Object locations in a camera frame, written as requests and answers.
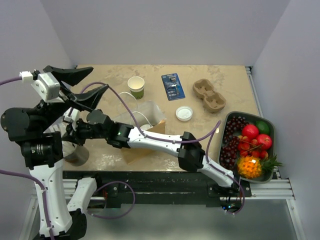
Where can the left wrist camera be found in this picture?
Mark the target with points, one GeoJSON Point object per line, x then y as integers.
{"type": "Point", "coordinates": [41, 81]}

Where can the grey metal cup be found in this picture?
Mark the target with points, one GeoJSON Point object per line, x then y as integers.
{"type": "Point", "coordinates": [79, 157]}

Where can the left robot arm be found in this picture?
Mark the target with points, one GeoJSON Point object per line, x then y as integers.
{"type": "Point", "coordinates": [43, 150]}

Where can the green avocado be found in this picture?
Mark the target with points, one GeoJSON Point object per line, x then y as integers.
{"type": "Point", "coordinates": [263, 128]}

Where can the white plastic cup lid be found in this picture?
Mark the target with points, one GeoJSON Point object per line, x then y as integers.
{"type": "Point", "coordinates": [146, 127]}

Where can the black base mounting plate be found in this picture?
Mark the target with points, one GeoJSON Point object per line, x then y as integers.
{"type": "Point", "coordinates": [117, 188]}

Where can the stack of white lids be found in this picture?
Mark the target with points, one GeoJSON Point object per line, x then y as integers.
{"type": "Point", "coordinates": [184, 113]}

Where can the brown pulp cup carrier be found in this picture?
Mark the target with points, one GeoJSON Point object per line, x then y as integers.
{"type": "Point", "coordinates": [212, 100]}

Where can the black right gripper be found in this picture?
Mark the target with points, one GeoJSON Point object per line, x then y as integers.
{"type": "Point", "coordinates": [73, 134]}

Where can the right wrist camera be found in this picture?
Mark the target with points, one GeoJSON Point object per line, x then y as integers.
{"type": "Point", "coordinates": [71, 115]}

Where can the stacked green paper cups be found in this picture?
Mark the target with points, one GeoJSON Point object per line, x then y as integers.
{"type": "Point", "coordinates": [136, 86]}

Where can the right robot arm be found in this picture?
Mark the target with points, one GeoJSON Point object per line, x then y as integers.
{"type": "Point", "coordinates": [189, 152]}

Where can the blue razor blister pack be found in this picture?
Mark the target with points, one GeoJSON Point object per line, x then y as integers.
{"type": "Point", "coordinates": [173, 87]}

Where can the brown paper bag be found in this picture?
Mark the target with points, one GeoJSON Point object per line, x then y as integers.
{"type": "Point", "coordinates": [145, 112]}

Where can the orange pineapple toy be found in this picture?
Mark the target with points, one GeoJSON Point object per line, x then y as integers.
{"type": "Point", "coordinates": [251, 167]}

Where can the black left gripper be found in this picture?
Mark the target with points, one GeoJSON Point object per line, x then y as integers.
{"type": "Point", "coordinates": [71, 76]}

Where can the red apple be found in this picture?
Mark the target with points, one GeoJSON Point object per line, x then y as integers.
{"type": "Point", "coordinates": [264, 141]}

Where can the grey fruit tray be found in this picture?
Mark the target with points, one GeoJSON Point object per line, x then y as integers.
{"type": "Point", "coordinates": [248, 145]}

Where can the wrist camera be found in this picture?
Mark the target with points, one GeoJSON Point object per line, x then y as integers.
{"type": "Point", "coordinates": [41, 81]}
{"type": "Point", "coordinates": [71, 115]}

